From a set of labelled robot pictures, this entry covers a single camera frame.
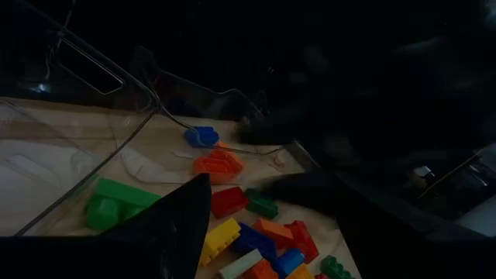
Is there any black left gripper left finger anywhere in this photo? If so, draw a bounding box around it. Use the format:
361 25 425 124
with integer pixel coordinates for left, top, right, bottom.
0 173 213 279

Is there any clear plastic bin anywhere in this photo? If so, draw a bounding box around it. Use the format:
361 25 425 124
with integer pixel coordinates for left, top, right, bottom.
129 45 290 187
0 21 162 238

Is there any medium orange plastic block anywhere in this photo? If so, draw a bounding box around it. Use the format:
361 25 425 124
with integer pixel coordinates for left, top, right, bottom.
253 218 295 250
241 258 280 279
192 148 246 185

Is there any medium blue plastic block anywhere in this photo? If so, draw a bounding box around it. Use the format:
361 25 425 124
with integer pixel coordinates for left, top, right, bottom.
270 248 306 278
231 222 278 261
183 126 220 150

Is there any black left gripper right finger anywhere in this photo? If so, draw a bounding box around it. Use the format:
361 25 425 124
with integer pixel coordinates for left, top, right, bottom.
334 181 496 279

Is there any medium green plastic block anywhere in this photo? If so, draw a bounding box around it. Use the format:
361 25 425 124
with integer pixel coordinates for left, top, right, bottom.
319 254 354 279
244 188 280 220

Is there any large green plastic block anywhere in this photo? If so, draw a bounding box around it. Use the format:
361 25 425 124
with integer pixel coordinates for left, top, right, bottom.
84 177 163 233

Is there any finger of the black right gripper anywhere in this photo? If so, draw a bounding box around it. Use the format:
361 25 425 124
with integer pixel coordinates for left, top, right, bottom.
234 107 312 147
257 171 344 216

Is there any medium yellow plastic block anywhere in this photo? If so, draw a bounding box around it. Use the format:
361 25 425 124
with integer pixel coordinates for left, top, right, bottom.
198 217 242 267
285 263 315 279

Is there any plain wooden block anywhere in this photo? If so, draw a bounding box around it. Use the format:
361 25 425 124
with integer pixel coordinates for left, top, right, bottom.
215 248 264 279

